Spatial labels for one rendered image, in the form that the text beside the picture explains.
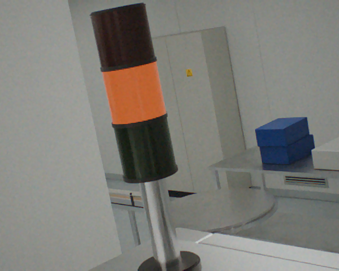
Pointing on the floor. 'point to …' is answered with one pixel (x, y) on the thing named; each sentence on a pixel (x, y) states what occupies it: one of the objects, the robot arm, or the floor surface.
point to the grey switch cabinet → (200, 109)
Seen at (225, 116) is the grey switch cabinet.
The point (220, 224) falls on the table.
